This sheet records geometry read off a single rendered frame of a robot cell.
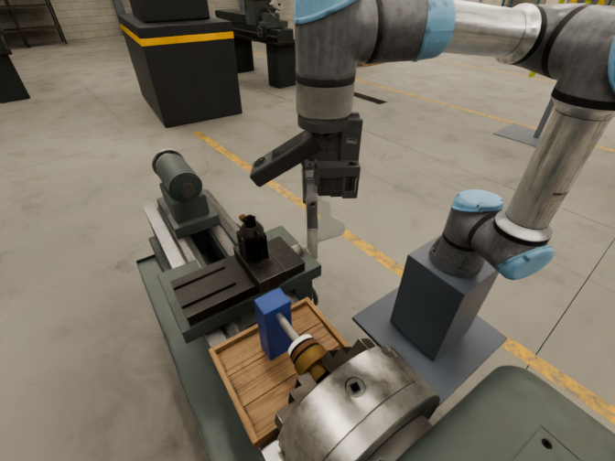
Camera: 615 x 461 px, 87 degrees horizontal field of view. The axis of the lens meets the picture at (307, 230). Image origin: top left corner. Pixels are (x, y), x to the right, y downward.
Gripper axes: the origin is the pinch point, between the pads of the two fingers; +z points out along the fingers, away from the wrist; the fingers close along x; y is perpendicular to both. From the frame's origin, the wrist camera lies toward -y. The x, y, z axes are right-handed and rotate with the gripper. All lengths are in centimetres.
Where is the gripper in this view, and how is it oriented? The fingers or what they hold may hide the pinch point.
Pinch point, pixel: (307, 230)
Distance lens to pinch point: 55.9
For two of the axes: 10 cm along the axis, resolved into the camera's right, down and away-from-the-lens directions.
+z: -0.1, 7.8, 6.2
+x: -0.6, -6.2, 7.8
